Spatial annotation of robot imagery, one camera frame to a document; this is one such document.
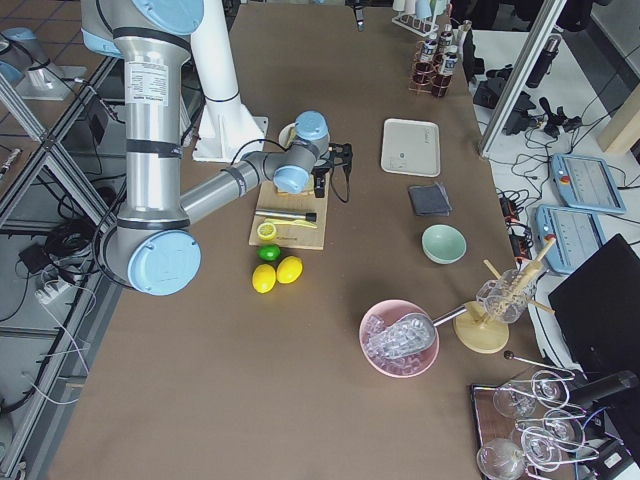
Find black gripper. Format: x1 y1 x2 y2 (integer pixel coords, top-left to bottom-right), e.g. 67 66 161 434
312 165 331 198
349 0 365 31

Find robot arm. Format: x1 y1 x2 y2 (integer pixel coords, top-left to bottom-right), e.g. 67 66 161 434
81 1 329 296

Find cream rabbit tray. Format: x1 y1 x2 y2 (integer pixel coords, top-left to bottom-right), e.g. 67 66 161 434
380 118 441 178

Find tray of wine glasses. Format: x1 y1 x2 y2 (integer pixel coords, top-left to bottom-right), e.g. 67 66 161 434
470 367 599 479

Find steel muddler black tip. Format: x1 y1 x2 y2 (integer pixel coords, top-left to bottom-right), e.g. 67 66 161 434
255 209 317 223

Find white round plate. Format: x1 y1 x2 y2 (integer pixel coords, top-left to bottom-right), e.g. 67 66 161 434
278 123 297 149

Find wooden cutting board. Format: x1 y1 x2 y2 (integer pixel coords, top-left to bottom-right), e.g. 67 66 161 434
249 179 328 250

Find yellow plastic knife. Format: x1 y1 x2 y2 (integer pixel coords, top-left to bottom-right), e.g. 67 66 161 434
264 218 318 229

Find half cut lemon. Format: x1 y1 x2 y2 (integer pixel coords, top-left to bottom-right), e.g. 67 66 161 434
256 221 277 241

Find tea bottle upper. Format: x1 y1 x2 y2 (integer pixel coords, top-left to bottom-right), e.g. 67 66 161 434
416 35 437 73

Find tea bottle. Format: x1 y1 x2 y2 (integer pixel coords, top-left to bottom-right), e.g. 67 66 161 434
437 24 453 54
416 35 437 73
432 45 458 98

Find tea bottle lower right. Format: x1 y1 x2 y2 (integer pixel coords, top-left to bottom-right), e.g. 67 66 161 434
437 24 453 54

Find green lime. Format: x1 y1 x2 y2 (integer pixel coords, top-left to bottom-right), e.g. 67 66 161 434
257 244 281 262

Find yellow lemon upper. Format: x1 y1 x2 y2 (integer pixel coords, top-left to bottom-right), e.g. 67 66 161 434
276 256 303 284

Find yellow lemon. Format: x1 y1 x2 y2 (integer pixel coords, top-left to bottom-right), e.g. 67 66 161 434
276 256 303 284
251 264 277 294

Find tea bottle lower left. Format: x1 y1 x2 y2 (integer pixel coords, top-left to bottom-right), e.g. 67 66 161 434
432 45 458 98

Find grey folded cloth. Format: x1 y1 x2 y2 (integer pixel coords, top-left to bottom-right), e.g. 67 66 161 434
408 183 452 216

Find yellow lemon lower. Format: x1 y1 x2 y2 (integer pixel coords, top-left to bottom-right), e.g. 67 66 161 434
251 264 277 294

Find green ceramic bowl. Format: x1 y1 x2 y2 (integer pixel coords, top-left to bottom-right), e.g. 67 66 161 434
421 224 467 265

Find pink bowl with ice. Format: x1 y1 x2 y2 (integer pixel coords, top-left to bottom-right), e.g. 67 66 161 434
359 299 439 378

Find metal ice scoop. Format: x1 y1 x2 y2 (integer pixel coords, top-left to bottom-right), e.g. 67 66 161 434
375 306 467 359

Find wooden mug tree stand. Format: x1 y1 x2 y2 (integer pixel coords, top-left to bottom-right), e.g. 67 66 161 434
454 236 556 354

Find glass mug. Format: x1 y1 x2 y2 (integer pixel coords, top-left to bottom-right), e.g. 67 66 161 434
476 269 536 324

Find blue teach pendant near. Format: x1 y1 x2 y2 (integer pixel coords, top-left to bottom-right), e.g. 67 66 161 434
536 205 606 275

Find blue teach pendant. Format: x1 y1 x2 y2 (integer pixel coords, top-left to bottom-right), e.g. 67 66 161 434
536 205 606 275
550 154 626 214

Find blue teach pendant far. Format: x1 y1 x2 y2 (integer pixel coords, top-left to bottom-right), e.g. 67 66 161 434
550 154 626 214

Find black laptop monitor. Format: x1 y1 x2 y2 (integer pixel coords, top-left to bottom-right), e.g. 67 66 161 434
549 234 639 375

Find white wire cup rack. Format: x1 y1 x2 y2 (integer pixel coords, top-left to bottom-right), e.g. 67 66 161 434
392 0 449 37

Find copper wire bottle rack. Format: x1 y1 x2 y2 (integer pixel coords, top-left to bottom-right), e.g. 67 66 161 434
409 33 461 98

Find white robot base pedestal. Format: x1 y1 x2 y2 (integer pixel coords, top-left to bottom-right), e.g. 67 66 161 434
191 1 265 163

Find aluminium frame post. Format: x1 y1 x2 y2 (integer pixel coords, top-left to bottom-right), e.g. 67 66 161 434
478 0 566 159

